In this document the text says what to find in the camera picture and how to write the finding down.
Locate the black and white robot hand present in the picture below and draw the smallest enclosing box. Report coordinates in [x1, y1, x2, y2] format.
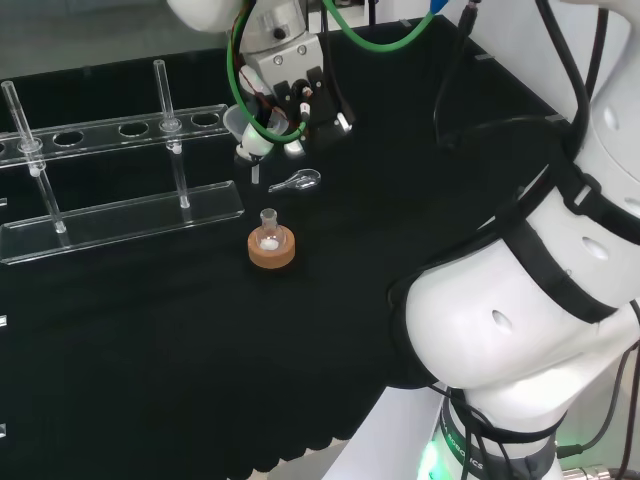
[233, 34, 357, 165]

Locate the clear plastic funnel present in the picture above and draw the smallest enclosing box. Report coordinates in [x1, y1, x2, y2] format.
[222, 103, 289, 185]

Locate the clear glass weighing funnel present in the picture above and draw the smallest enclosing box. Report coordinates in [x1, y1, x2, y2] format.
[267, 168, 322, 194]

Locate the clear acrylic funnel stand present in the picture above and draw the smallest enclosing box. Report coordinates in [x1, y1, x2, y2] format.
[0, 59, 246, 266]

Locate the round-bottom glass flask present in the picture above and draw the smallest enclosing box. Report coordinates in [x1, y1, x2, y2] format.
[255, 208, 286, 251]

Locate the black bench cloth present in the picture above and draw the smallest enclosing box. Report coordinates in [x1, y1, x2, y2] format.
[0, 14, 571, 474]

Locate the green cable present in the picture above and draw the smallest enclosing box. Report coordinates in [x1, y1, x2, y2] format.
[226, 0, 449, 143]

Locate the black cable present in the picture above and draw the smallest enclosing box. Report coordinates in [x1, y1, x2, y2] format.
[432, 0, 481, 150]

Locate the brown cork ring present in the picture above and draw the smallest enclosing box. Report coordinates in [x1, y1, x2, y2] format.
[248, 225, 296, 270]

